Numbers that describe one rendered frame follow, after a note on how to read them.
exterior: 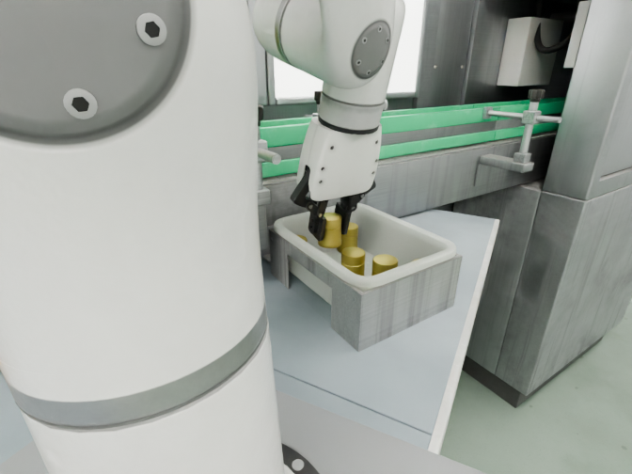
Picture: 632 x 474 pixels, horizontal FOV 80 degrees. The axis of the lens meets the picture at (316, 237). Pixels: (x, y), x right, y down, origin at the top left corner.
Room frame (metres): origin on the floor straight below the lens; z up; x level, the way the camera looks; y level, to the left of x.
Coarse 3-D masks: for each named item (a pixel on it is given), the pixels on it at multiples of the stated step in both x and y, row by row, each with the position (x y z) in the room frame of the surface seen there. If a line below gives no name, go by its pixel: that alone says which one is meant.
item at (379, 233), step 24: (288, 216) 0.54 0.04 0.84; (360, 216) 0.59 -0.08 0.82; (384, 216) 0.55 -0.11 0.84; (288, 240) 0.47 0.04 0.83; (312, 240) 0.56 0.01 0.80; (360, 240) 0.59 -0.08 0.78; (384, 240) 0.54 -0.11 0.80; (408, 240) 0.50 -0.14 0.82; (432, 240) 0.47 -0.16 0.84; (336, 264) 0.39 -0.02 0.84; (408, 264) 0.39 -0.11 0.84; (432, 264) 0.40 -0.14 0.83; (360, 288) 0.37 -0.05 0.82
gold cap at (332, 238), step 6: (324, 216) 0.51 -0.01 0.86; (330, 216) 0.51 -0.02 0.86; (336, 216) 0.51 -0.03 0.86; (330, 222) 0.49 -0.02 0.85; (336, 222) 0.50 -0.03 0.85; (330, 228) 0.49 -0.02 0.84; (336, 228) 0.50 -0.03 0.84; (324, 234) 0.50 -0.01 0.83; (330, 234) 0.49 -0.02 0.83; (336, 234) 0.50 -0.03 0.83; (324, 240) 0.50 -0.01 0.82; (330, 240) 0.49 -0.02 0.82; (336, 240) 0.50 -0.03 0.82; (324, 246) 0.50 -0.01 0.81; (330, 246) 0.49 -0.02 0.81; (336, 246) 0.50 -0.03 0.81
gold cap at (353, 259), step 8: (344, 248) 0.49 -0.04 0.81; (352, 248) 0.49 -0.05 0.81; (360, 248) 0.49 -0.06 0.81; (344, 256) 0.47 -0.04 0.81; (352, 256) 0.46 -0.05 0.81; (360, 256) 0.47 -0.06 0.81; (344, 264) 0.47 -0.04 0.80; (352, 264) 0.46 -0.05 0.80; (360, 264) 0.47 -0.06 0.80; (360, 272) 0.47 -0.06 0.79
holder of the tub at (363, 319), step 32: (288, 256) 0.48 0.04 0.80; (288, 288) 0.48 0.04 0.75; (320, 288) 0.42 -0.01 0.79; (352, 288) 0.36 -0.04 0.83; (384, 288) 0.36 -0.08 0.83; (416, 288) 0.39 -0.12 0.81; (448, 288) 0.43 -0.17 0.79; (352, 320) 0.36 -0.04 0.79; (384, 320) 0.37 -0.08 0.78; (416, 320) 0.40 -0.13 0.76
